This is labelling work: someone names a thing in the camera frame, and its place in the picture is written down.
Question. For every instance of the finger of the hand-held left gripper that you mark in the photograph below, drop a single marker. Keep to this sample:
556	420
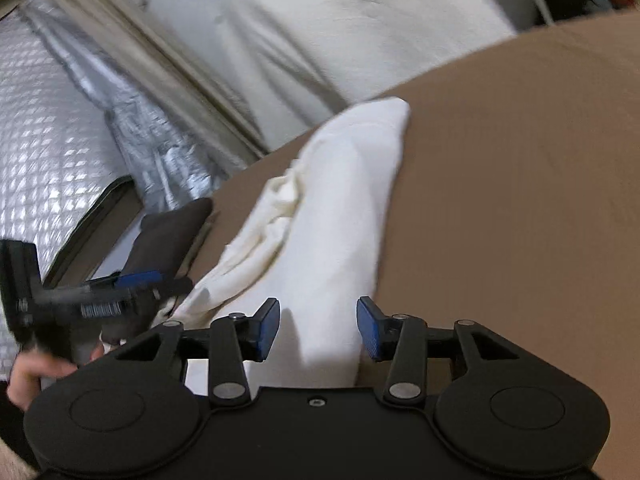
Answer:
110	307
140	277

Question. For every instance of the crumpled silver foil sheet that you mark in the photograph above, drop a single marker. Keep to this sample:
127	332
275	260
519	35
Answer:
150	150

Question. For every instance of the person's bare leg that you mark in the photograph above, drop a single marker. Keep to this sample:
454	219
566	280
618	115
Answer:
12	465

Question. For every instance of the silver quilted insulation panel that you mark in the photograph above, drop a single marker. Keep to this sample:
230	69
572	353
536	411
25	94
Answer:
50	135

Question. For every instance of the white shirt with green print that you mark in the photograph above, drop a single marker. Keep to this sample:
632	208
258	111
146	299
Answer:
340	210

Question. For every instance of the beige curtain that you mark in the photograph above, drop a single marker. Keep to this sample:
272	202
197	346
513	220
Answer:
165	75

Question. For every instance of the person's left hand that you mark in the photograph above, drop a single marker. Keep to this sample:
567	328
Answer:
27	375

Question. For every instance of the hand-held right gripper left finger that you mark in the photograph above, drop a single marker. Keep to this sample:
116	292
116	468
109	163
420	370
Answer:
267	330

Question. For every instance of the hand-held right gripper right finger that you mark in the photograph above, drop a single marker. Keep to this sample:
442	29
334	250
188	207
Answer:
370	330

